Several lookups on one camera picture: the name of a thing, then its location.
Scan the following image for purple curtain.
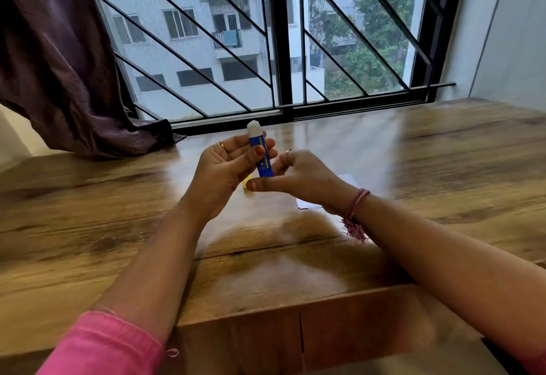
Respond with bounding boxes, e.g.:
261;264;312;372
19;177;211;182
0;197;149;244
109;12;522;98
0;0;187;159

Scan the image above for pink thread bracelet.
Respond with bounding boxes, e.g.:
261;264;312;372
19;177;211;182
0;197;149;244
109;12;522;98
341;188;371;243

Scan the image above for blue glue stick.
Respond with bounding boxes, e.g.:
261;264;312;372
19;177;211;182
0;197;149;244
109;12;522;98
246;120;275;178

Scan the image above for black metal window grille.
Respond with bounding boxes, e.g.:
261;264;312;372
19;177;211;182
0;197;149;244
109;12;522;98
89;0;456;122

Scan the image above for person's right hand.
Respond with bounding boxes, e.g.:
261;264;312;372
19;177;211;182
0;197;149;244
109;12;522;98
246;148;359;217

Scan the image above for person's left forearm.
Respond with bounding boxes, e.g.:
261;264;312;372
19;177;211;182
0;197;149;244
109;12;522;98
93;204;210;344

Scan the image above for person's right forearm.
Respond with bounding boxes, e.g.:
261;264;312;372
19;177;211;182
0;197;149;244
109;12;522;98
349;195;546;362

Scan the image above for black table leg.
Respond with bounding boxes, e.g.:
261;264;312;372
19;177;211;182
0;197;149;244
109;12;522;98
482;338;530;375

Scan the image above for black window frame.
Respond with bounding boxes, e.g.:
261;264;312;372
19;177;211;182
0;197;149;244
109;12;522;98
78;0;470;136

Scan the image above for green trees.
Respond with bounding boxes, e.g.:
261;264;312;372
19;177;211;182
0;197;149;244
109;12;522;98
309;0;417;98

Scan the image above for white paper piece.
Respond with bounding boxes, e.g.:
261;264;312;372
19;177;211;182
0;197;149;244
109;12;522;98
296;173;360;210

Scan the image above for pink sleeve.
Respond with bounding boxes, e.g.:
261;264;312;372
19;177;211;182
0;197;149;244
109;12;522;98
36;310;180;375

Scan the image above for person's left hand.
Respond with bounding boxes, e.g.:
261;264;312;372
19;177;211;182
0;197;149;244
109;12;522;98
183;131;279;222

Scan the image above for white apartment building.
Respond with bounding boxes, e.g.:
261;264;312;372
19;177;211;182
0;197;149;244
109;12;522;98
92;0;427;122

